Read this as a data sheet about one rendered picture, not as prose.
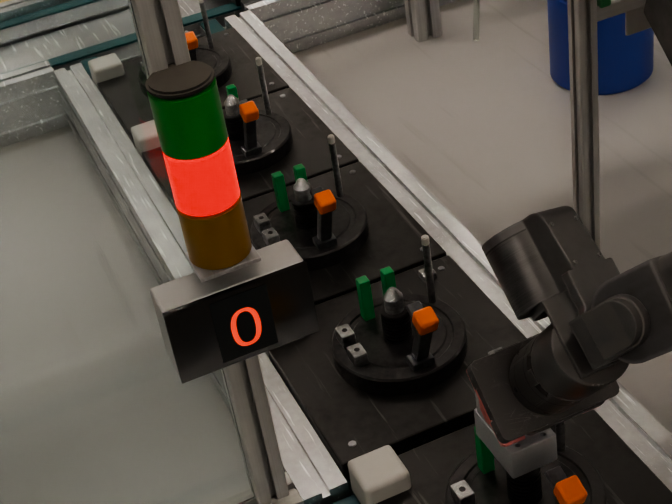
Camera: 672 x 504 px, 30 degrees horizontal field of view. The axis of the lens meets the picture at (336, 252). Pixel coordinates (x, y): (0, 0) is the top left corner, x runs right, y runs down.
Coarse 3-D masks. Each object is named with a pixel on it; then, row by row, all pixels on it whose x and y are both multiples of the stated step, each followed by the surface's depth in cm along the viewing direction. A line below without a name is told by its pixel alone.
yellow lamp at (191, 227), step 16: (176, 208) 95; (240, 208) 95; (192, 224) 94; (208, 224) 94; (224, 224) 94; (240, 224) 95; (192, 240) 95; (208, 240) 95; (224, 240) 95; (240, 240) 96; (192, 256) 97; (208, 256) 96; (224, 256) 96; (240, 256) 96
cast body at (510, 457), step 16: (480, 416) 106; (480, 432) 107; (544, 432) 103; (496, 448) 104; (512, 448) 102; (528, 448) 102; (544, 448) 103; (512, 464) 102; (528, 464) 103; (544, 464) 104
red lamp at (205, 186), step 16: (224, 144) 92; (176, 160) 91; (192, 160) 91; (208, 160) 91; (224, 160) 92; (176, 176) 92; (192, 176) 91; (208, 176) 91; (224, 176) 92; (176, 192) 93; (192, 192) 92; (208, 192) 92; (224, 192) 93; (192, 208) 93; (208, 208) 93; (224, 208) 93
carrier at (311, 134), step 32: (256, 64) 167; (288, 96) 178; (256, 128) 168; (288, 128) 167; (320, 128) 170; (256, 160) 162; (288, 160) 164; (320, 160) 163; (352, 160) 162; (256, 192) 159
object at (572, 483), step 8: (552, 472) 101; (560, 472) 101; (552, 480) 101; (560, 480) 101; (568, 480) 99; (576, 480) 99; (560, 488) 99; (568, 488) 99; (576, 488) 99; (584, 488) 99; (560, 496) 99; (568, 496) 98; (576, 496) 98; (584, 496) 99
